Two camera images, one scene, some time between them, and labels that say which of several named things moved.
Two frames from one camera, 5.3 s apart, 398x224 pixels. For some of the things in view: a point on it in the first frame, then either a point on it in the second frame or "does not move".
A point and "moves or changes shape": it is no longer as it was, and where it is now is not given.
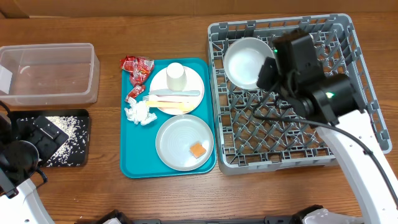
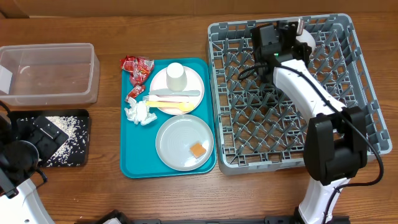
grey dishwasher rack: [257, 130] does not move
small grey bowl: [243, 61] moves or changes shape
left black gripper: [46, 145] does not move
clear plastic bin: [51, 74] does not move
